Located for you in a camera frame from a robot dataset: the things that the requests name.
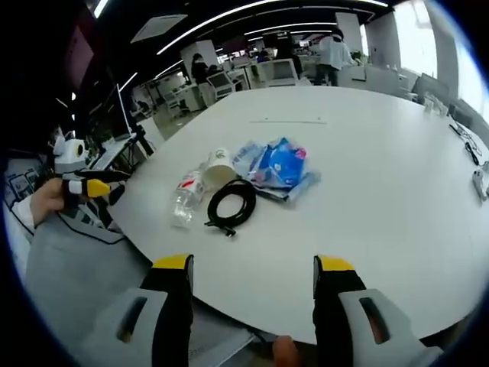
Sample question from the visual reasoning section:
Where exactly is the white paper cup item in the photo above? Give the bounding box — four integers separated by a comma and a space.
201, 148, 237, 189

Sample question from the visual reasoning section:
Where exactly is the black cable item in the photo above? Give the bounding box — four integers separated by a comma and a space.
203, 178, 257, 240

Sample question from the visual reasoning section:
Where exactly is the black cable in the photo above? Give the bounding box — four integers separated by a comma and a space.
449, 122, 485, 166

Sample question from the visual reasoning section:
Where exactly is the person's right hand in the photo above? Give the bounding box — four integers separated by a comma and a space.
271, 335, 298, 367

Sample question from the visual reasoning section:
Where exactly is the pale blue plastic bag item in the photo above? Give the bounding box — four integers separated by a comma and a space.
232, 139, 322, 206

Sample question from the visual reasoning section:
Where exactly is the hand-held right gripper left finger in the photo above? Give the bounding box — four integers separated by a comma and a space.
82, 252, 194, 367

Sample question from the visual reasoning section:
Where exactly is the clear plastic bottle item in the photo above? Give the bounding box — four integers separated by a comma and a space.
170, 164, 210, 231

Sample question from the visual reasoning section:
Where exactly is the computer monitor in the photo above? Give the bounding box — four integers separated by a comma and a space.
112, 83, 136, 140

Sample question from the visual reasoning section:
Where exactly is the blue printed packet item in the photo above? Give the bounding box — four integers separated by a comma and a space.
250, 137, 309, 189

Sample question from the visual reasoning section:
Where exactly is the white power strip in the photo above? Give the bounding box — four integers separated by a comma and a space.
471, 162, 489, 201

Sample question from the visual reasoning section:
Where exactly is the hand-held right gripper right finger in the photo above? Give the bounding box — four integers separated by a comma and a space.
313, 254, 433, 367

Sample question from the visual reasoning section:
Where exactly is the grey chair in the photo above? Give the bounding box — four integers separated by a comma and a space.
57, 200, 126, 245

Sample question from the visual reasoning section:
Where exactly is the person's left hand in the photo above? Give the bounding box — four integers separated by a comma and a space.
31, 178, 84, 226

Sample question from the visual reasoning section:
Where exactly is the white tabletop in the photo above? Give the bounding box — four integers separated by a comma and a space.
108, 85, 489, 345

